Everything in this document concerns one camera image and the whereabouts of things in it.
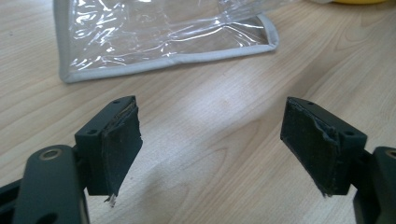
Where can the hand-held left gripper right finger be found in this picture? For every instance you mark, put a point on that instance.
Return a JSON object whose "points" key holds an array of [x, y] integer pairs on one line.
{"points": [[323, 146]]}

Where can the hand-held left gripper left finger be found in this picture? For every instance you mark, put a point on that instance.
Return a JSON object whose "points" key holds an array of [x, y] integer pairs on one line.
{"points": [[106, 146]]}

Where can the clear plastic bag grey trim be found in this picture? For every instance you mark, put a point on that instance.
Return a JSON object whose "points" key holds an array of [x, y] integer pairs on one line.
{"points": [[155, 34]]}

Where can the yellow bowl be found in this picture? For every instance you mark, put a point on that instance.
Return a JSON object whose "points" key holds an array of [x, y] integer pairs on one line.
{"points": [[358, 1]]}

